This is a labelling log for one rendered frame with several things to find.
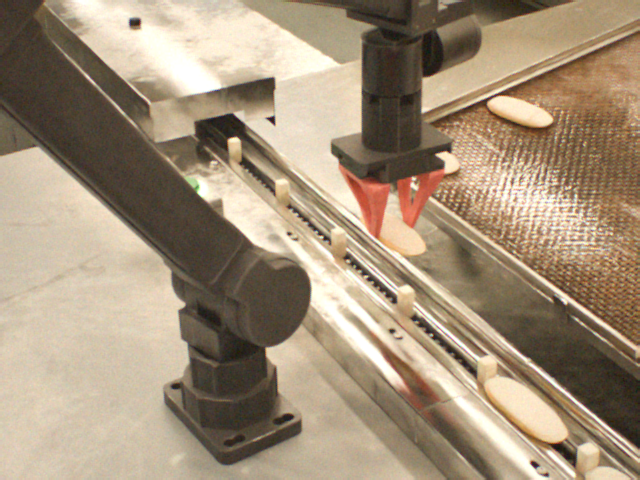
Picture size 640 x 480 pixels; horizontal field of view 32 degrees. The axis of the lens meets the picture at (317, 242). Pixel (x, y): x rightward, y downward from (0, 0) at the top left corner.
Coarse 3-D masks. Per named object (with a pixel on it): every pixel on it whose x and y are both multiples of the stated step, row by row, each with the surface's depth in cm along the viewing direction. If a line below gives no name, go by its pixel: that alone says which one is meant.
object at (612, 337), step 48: (576, 48) 146; (480, 96) 141; (528, 96) 140; (624, 96) 135; (624, 144) 127; (480, 192) 124; (480, 240) 115; (528, 240) 115; (576, 240) 114; (624, 240) 112; (624, 288) 106; (624, 336) 101
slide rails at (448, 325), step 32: (224, 128) 153; (224, 160) 144; (256, 160) 144; (320, 224) 129; (416, 288) 116; (448, 320) 111; (480, 352) 106; (480, 384) 102; (544, 448) 94; (576, 448) 94
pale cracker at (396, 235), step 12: (384, 216) 113; (396, 216) 113; (384, 228) 111; (396, 228) 111; (408, 228) 111; (384, 240) 110; (396, 240) 109; (408, 240) 109; (420, 240) 109; (408, 252) 108; (420, 252) 108
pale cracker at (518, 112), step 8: (504, 96) 139; (488, 104) 139; (496, 104) 138; (504, 104) 137; (512, 104) 137; (520, 104) 136; (528, 104) 136; (496, 112) 137; (504, 112) 136; (512, 112) 135; (520, 112) 135; (528, 112) 134; (536, 112) 134; (544, 112) 134; (512, 120) 135; (520, 120) 134; (528, 120) 133; (536, 120) 133; (544, 120) 133; (552, 120) 133
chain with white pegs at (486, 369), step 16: (240, 144) 145; (240, 160) 146; (256, 176) 142; (272, 192) 139; (288, 192) 134; (288, 208) 135; (336, 240) 123; (384, 288) 118; (400, 288) 112; (400, 304) 113; (416, 320) 113; (432, 336) 110; (448, 352) 109; (480, 368) 102; (560, 448) 95; (592, 448) 91; (576, 464) 92; (592, 464) 91
